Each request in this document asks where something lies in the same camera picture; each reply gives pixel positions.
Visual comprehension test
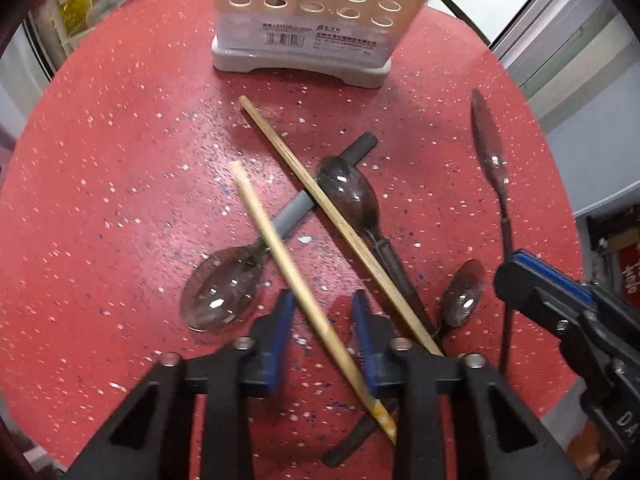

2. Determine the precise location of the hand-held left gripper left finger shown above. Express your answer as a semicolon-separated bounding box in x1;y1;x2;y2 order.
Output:
65;289;297;480

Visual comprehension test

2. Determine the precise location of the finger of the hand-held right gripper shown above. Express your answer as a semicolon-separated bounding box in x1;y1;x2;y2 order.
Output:
495;262;626;386
511;251;640;341

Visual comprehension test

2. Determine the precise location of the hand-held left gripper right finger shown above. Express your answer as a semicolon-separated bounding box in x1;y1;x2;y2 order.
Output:
351;290;576;480

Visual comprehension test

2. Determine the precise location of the smoky translucent plastic spoon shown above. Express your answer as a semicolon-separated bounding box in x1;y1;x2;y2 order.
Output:
317;155;438;341
470;88;516;376
322;258;488;467
179;131;377;333

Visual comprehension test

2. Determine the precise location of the yellow patterned wooden chopstick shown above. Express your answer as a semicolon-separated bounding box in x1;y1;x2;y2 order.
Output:
231;161;398;446

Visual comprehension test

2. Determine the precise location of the plain wooden chopstick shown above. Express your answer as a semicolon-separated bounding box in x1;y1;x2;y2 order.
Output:
238;95;445;358

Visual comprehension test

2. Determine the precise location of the beige plastic utensil holder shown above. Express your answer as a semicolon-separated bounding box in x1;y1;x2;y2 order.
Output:
210;0;448;92

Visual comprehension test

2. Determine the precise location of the red printed carton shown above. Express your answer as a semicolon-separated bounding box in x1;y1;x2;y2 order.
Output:
619;246;640;297

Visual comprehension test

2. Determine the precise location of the black curved metal bar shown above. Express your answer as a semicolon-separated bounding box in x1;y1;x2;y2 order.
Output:
434;0;493;51

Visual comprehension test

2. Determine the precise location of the yellow cooking oil bottle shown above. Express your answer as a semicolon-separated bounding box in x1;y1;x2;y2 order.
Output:
59;0;96;31

